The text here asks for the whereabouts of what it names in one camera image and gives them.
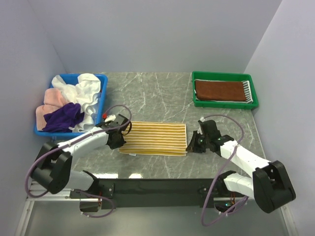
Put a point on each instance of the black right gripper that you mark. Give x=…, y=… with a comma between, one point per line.
x=193, y=146

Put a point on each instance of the green plastic tray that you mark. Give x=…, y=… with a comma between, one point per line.
x=215, y=76

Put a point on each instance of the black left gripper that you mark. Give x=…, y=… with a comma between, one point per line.
x=113, y=145

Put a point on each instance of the aluminium frame rail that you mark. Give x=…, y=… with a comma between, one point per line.
x=59, y=216

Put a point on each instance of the blue plastic bin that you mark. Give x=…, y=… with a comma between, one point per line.
x=71, y=79

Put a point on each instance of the pink towel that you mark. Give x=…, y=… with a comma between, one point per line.
x=53, y=100

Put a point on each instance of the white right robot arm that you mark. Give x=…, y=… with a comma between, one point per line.
x=267, y=182

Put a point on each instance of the purple towel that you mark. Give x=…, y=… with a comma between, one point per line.
x=64, y=119

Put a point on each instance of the brown towel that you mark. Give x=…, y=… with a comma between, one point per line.
x=220, y=91

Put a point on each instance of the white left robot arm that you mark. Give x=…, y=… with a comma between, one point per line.
x=52, y=167

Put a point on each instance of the green white striped towel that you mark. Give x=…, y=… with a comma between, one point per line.
x=247, y=90

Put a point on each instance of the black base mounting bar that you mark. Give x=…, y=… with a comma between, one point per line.
x=139, y=192

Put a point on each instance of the cream yellow striped towel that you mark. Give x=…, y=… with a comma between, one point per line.
x=155, y=138

